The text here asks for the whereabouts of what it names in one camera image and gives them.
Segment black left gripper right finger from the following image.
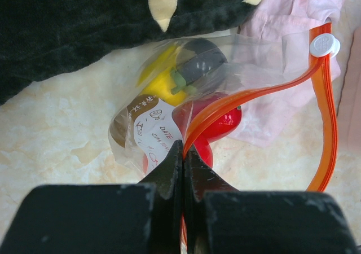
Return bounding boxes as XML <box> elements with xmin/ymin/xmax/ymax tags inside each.
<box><xmin>184</xmin><ymin>149</ymin><xmax>358</xmax><ymax>253</ymax></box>

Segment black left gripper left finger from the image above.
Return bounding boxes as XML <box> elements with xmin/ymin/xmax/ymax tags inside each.
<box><xmin>1</xmin><ymin>141</ymin><xmax>182</xmax><ymax>253</ymax></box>

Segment brown kiwi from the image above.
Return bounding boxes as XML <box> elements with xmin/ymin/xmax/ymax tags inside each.
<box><xmin>109</xmin><ymin>94</ymin><xmax>159</xmax><ymax>149</ymax></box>

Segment red yellow mango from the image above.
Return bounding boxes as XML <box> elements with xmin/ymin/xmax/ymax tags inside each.
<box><xmin>172</xmin><ymin>92</ymin><xmax>242</xmax><ymax>143</ymax></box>

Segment clear zip bag orange zipper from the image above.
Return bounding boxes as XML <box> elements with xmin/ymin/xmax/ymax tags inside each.
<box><xmin>108</xmin><ymin>22</ymin><xmax>342</xmax><ymax>254</ymax></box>

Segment yellow pear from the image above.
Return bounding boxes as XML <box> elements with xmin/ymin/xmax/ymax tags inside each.
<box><xmin>136</xmin><ymin>45</ymin><xmax>187</xmax><ymax>106</ymax></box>

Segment dark brown fruit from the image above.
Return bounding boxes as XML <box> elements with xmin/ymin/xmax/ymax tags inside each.
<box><xmin>170</xmin><ymin>38</ymin><xmax>228</xmax><ymax>95</ymax></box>

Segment red apple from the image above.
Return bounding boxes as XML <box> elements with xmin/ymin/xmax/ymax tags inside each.
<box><xmin>143</xmin><ymin>135</ymin><xmax>213</xmax><ymax>175</ymax></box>

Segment pink plastic bin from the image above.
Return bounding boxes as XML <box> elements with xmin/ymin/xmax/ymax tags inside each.
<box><xmin>337</xmin><ymin>28</ymin><xmax>360</xmax><ymax>154</ymax></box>

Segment pink cloth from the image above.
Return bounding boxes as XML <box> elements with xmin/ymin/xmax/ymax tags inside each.
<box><xmin>230</xmin><ymin>0</ymin><xmax>345</xmax><ymax>147</ymax></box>

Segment black flower-pattern pillow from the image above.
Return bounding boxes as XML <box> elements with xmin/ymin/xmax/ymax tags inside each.
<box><xmin>1</xmin><ymin>0</ymin><xmax>261</xmax><ymax>103</ymax></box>

